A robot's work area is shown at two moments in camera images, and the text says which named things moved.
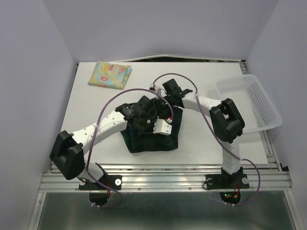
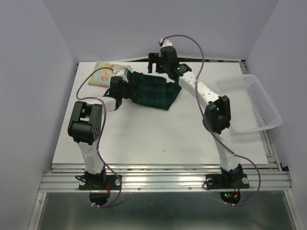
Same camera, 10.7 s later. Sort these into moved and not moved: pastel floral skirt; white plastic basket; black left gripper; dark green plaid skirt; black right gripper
Moved: black right gripper; dark green plaid skirt; black left gripper
Not moved: white plastic basket; pastel floral skirt
